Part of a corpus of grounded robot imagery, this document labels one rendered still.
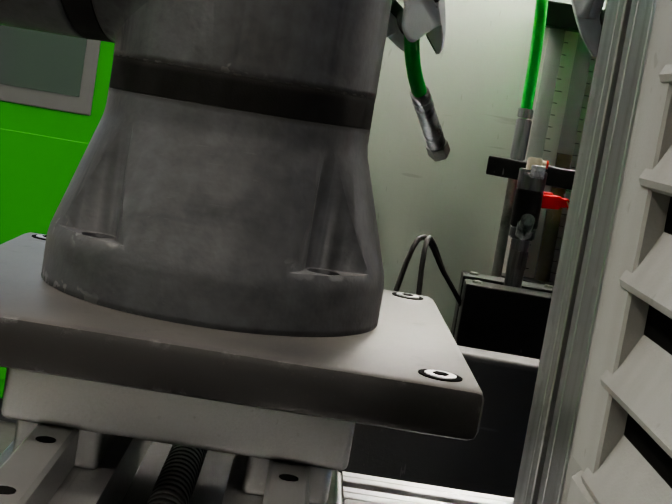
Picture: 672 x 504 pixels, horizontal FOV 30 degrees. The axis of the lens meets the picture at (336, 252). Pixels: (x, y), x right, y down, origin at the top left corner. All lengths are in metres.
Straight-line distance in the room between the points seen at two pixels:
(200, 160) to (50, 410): 0.11
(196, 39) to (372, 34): 0.08
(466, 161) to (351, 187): 1.02
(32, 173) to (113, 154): 3.31
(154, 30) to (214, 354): 0.14
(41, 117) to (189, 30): 3.33
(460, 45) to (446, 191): 0.18
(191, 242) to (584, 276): 0.17
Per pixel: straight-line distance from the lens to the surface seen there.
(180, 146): 0.50
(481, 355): 1.03
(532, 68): 1.46
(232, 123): 0.50
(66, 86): 3.80
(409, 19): 1.08
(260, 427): 0.49
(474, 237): 1.55
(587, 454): 0.16
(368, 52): 0.53
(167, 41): 0.51
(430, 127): 1.19
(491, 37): 1.55
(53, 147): 3.82
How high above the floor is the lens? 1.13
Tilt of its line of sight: 7 degrees down
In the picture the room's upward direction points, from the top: 9 degrees clockwise
